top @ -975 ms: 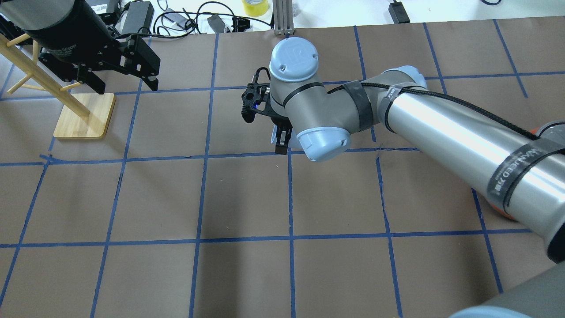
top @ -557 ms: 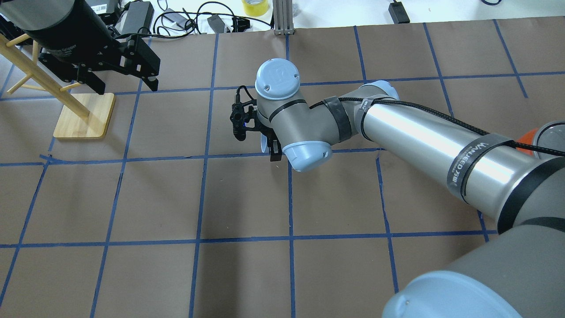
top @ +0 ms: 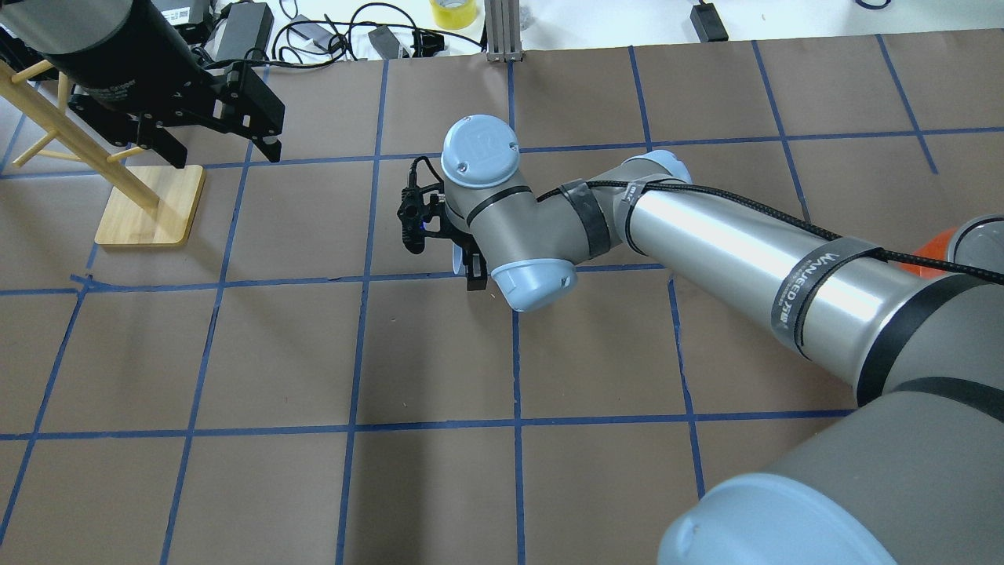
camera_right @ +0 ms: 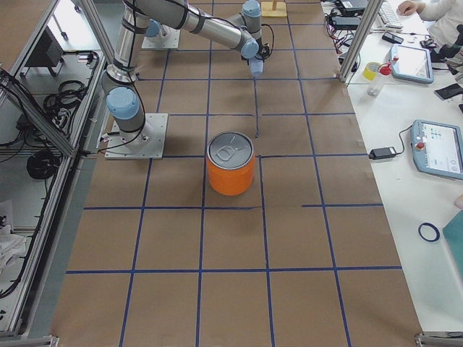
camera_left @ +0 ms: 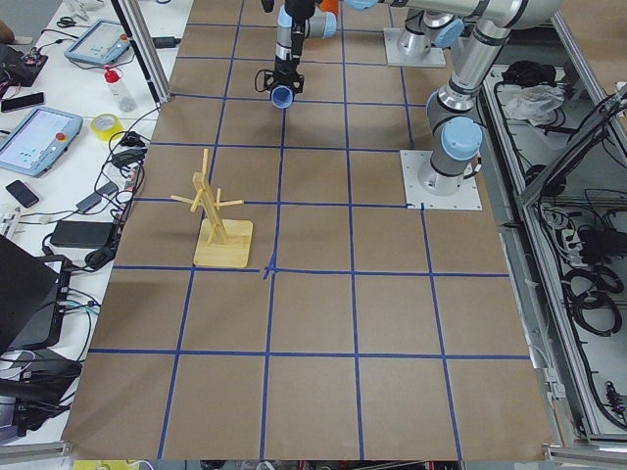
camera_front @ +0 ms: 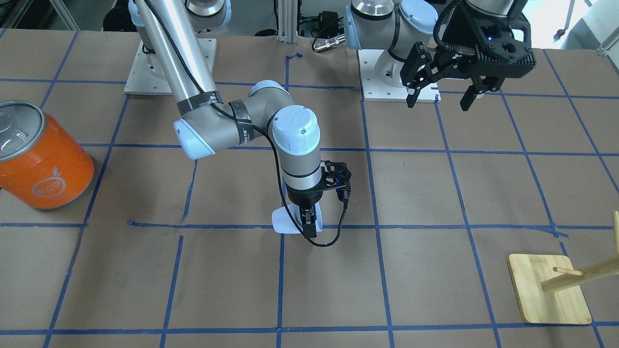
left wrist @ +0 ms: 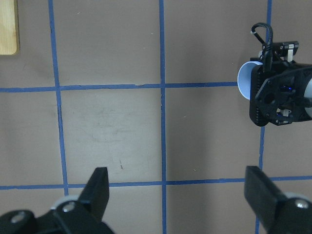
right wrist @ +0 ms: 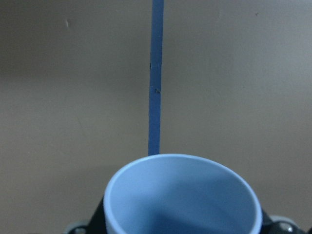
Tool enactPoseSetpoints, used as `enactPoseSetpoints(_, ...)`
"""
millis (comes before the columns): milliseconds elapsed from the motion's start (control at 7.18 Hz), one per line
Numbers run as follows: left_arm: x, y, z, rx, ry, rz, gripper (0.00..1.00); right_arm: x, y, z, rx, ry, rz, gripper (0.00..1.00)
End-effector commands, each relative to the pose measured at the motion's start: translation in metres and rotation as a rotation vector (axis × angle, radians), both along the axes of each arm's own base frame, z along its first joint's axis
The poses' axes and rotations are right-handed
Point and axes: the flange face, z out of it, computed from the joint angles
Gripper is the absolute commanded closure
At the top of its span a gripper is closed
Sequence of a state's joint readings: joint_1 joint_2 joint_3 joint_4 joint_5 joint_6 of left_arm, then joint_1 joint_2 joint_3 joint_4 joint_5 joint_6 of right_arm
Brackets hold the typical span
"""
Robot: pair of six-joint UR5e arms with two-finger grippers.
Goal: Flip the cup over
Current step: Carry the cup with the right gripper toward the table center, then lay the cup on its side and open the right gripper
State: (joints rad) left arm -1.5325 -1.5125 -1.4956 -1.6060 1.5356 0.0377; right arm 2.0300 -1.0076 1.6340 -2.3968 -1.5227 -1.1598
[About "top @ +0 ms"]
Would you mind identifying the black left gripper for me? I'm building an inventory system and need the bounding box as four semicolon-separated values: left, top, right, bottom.
39;12;286;169

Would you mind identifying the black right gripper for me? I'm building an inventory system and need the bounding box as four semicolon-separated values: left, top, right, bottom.
397;184;490;292

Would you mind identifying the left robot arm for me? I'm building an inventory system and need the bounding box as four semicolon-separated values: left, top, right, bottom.
2;1;286;168

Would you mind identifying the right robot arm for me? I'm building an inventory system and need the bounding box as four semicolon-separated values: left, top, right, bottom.
397;115;1003;564

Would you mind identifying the wooden cup rack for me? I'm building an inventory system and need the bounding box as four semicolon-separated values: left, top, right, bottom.
1;60;206;248

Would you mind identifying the black power adapter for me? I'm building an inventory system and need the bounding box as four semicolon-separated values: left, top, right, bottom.
214;1;274;61

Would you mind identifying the yellow tape roll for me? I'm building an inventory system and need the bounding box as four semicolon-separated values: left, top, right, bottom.
429;0;479;31

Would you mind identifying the orange round container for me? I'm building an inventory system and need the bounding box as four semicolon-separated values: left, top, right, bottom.
895;226;959;279

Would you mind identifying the aluminium frame post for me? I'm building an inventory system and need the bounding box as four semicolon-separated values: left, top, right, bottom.
483;0;524;62

